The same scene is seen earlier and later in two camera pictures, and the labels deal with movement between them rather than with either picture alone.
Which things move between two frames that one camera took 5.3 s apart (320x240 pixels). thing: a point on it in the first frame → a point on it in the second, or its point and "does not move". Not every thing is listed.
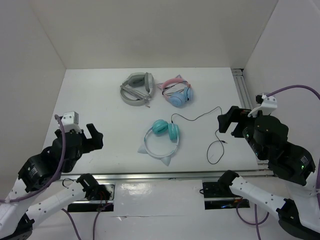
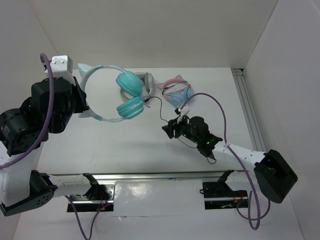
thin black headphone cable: (189, 120) → (165, 121)
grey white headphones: (137, 89) does not move
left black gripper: (96, 141) → (80, 94)
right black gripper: (234, 113) → (172, 124)
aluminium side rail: (244, 98) does not move
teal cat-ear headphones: (161, 126) → (131, 103)
